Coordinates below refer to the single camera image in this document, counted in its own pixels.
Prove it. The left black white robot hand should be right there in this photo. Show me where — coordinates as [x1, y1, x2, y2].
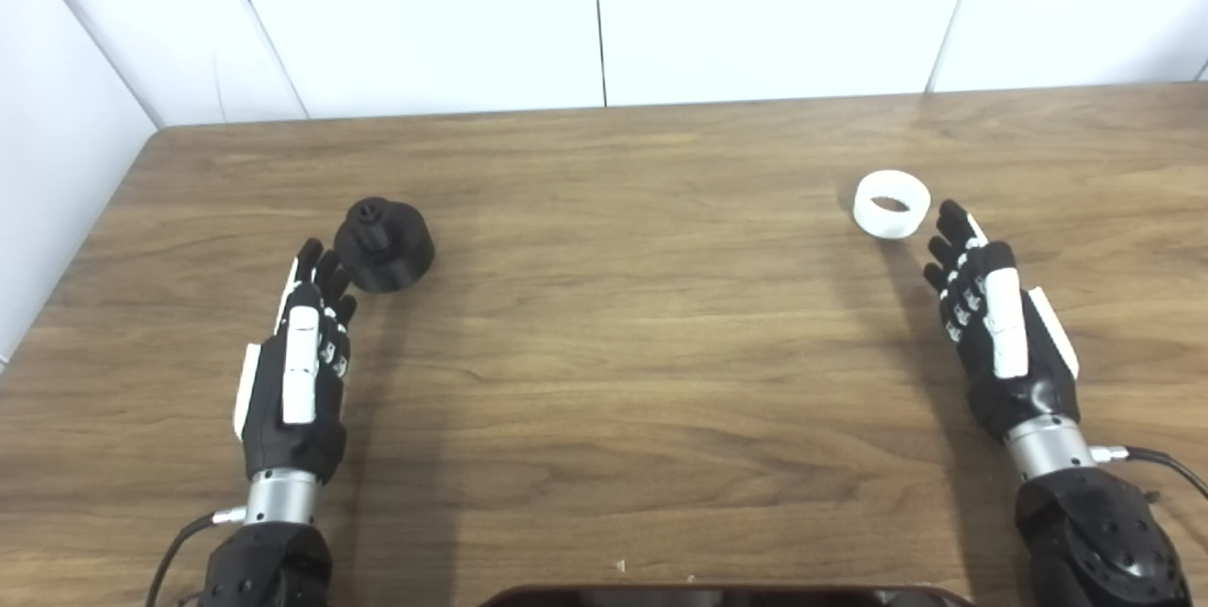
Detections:
[233, 237, 360, 485]

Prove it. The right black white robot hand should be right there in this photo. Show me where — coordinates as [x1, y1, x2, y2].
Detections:
[923, 200, 1082, 445]

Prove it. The round black part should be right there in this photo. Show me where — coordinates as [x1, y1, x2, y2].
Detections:
[334, 197, 437, 295]

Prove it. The white ring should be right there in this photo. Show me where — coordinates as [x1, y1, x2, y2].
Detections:
[853, 170, 931, 240]

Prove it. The dark glossy torso edge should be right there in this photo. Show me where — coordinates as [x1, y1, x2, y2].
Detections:
[479, 585, 973, 607]

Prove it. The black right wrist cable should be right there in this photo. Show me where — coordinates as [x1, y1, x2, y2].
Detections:
[1090, 445, 1208, 500]

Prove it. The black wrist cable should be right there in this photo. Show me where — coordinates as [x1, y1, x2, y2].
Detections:
[144, 507, 249, 607]
[1090, 445, 1208, 500]

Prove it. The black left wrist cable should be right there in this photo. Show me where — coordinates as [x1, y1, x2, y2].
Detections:
[144, 507, 249, 607]

